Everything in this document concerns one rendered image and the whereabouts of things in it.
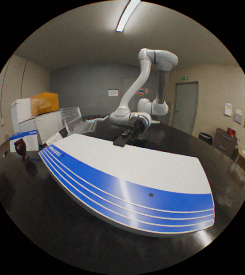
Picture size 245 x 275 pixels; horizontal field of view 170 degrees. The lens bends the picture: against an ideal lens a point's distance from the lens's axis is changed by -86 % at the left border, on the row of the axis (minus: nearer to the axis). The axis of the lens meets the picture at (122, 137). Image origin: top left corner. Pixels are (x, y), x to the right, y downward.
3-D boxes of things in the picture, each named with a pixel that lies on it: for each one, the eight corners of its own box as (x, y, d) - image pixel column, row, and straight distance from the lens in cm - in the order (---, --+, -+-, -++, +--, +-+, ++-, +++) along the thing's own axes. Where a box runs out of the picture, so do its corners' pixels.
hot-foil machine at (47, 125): (43, 145, 65) (33, 88, 65) (17, 148, 97) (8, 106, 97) (74, 121, 129) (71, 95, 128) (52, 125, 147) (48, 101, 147)
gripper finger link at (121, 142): (132, 137, 25) (132, 135, 25) (123, 147, 19) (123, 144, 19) (123, 135, 26) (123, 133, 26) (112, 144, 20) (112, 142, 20)
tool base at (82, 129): (94, 134, 59) (93, 129, 58) (67, 137, 65) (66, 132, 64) (97, 122, 101) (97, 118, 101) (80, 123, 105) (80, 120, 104)
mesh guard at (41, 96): (46, 112, 78) (45, 92, 79) (31, 116, 91) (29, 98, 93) (59, 109, 97) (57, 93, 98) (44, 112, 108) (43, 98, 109)
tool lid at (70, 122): (61, 108, 62) (59, 109, 63) (70, 133, 63) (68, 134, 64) (78, 106, 103) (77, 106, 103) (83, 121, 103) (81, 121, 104)
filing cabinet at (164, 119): (167, 132, 381) (171, 102, 365) (156, 134, 340) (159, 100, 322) (160, 129, 414) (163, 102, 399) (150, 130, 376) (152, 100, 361)
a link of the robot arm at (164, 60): (150, 108, 120) (165, 110, 123) (150, 117, 109) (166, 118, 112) (151, 48, 88) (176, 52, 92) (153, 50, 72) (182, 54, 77)
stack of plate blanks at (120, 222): (182, 192, 27) (200, 166, 21) (179, 237, 23) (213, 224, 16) (76, 158, 37) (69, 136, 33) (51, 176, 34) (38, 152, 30)
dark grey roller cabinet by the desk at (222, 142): (224, 169, 292) (238, 138, 271) (221, 177, 247) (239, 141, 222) (208, 157, 294) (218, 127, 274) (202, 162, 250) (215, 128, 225)
